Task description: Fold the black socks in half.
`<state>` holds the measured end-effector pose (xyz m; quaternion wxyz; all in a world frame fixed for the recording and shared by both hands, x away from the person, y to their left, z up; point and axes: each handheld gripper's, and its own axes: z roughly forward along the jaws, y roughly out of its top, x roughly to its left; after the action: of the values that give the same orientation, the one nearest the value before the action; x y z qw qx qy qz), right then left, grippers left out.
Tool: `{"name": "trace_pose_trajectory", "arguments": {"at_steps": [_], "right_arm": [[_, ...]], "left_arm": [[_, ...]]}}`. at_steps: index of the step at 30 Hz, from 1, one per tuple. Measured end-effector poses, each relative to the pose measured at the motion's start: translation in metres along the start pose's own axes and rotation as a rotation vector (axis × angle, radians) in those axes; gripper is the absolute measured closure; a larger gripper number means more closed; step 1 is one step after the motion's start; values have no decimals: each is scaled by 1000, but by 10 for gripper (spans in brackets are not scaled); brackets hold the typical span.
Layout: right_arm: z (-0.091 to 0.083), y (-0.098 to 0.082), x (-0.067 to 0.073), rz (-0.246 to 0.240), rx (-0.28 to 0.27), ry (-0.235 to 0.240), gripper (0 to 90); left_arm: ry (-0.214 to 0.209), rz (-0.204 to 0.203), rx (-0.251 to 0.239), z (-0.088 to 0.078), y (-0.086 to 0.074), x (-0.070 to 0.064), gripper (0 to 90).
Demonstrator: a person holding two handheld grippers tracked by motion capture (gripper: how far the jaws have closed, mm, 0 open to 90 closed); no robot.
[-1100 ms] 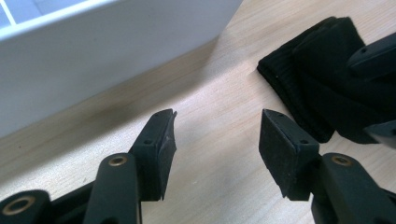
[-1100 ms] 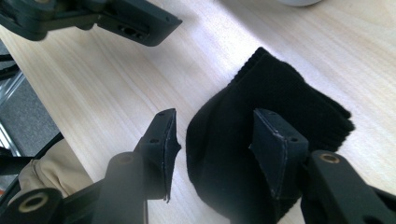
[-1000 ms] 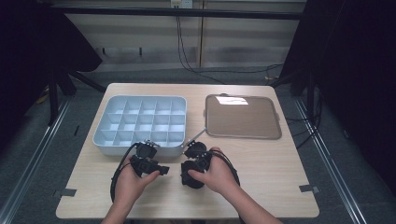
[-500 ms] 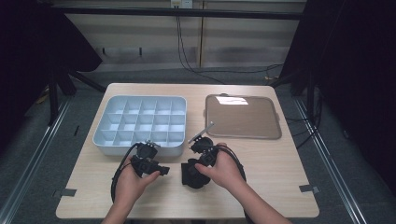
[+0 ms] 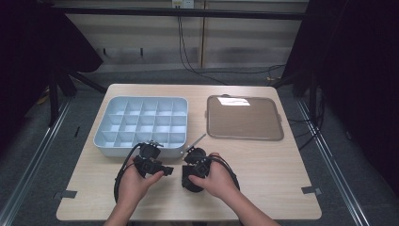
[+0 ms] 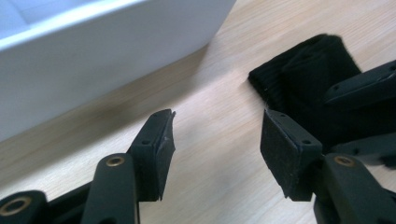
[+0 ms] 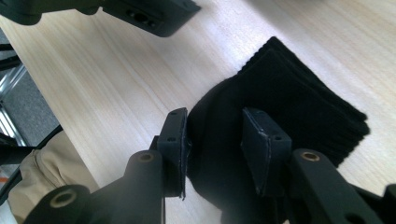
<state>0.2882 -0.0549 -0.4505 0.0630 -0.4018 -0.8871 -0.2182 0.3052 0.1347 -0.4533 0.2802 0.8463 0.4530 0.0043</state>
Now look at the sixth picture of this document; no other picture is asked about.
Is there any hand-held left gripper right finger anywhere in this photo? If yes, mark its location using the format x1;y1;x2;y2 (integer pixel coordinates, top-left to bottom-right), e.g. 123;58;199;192
260;108;324;203

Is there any white divided storage box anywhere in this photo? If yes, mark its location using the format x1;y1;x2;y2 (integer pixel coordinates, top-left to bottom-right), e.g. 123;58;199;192
0;0;237;143

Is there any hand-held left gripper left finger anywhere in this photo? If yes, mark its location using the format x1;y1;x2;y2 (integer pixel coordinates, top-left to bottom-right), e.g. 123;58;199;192
128;108;177;203

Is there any black ribbed sock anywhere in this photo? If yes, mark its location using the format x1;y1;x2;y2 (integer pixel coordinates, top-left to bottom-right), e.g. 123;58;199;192
247;33;396;155

